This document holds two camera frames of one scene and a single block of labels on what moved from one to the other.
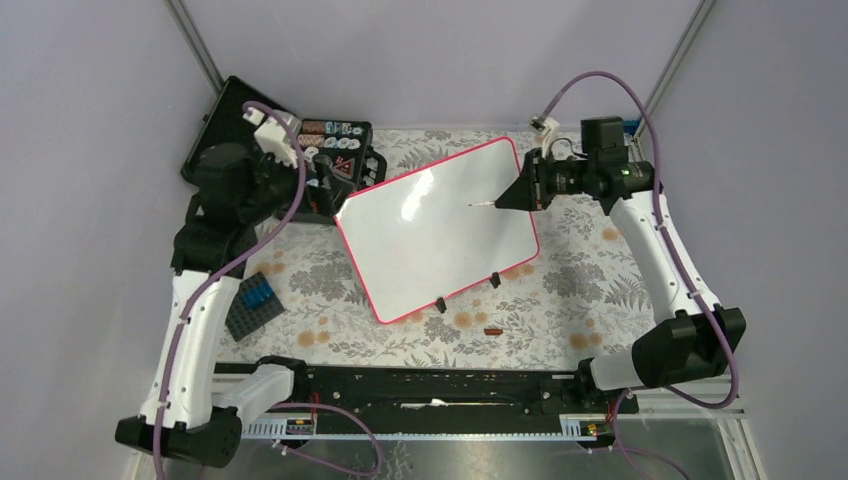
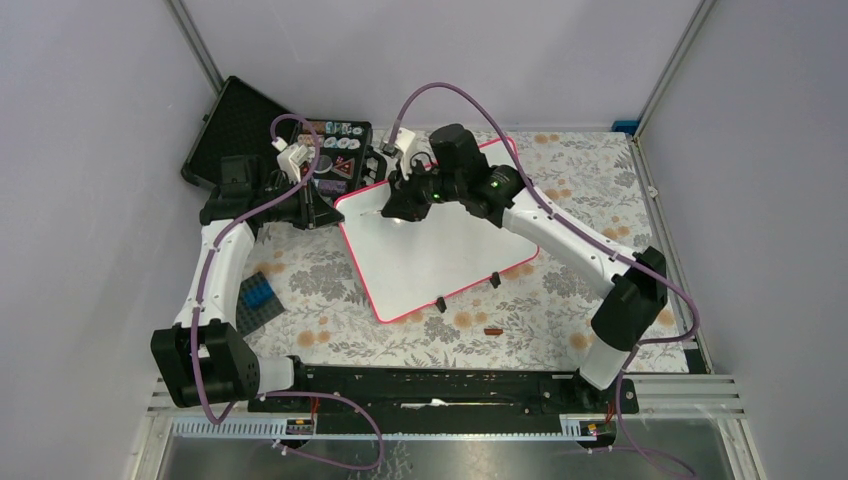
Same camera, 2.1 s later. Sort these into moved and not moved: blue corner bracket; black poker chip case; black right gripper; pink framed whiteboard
Moved: black right gripper
Not moved: blue corner bracket; black poker chip case; pink framed whiteboard
